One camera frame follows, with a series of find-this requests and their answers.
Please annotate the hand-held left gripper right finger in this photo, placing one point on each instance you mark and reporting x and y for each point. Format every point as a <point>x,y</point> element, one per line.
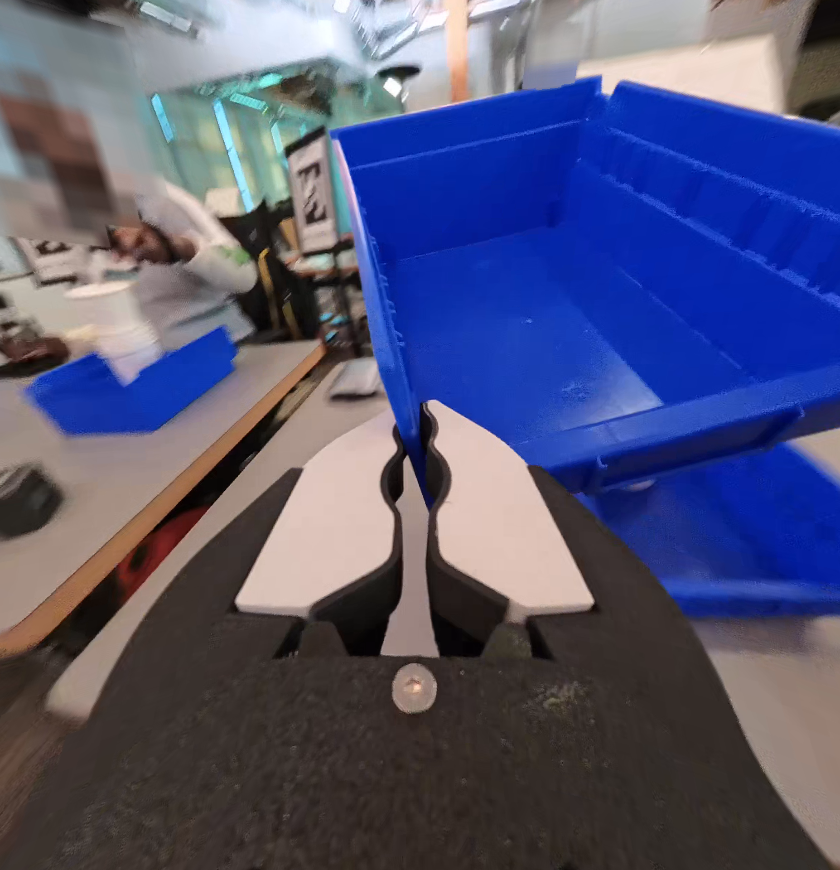
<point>508,544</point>

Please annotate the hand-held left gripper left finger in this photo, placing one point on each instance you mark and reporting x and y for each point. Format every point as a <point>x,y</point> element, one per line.
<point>318,544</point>

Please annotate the blue plastic bin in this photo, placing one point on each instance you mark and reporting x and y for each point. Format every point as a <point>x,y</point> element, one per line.
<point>732,537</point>
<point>155,394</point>
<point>563,326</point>

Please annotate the stack of white paper cups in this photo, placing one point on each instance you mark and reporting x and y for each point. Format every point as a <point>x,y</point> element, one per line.
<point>111,319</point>

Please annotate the red bag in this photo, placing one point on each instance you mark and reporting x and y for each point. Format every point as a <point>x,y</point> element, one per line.
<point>162,550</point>

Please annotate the black device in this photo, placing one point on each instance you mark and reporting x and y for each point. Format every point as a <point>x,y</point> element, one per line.
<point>19,503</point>

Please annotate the printed tag sign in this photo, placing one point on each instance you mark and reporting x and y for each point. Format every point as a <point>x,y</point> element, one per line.
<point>311,197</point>

